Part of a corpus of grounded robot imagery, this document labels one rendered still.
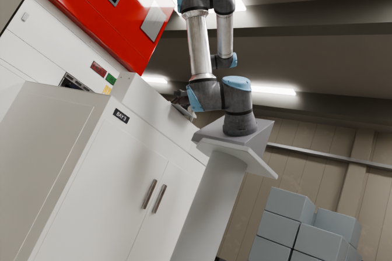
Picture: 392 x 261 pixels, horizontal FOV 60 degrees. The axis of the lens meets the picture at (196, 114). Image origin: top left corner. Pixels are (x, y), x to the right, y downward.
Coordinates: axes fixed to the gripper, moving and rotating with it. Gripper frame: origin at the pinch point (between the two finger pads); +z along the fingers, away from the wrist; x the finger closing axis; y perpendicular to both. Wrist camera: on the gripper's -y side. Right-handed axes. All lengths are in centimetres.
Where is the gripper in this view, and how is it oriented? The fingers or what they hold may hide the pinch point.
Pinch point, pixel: (178, 119)
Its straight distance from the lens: 174.2
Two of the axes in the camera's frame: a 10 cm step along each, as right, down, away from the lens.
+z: -3.7, 8.8, -2.9
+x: -8.1, -1.5, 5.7
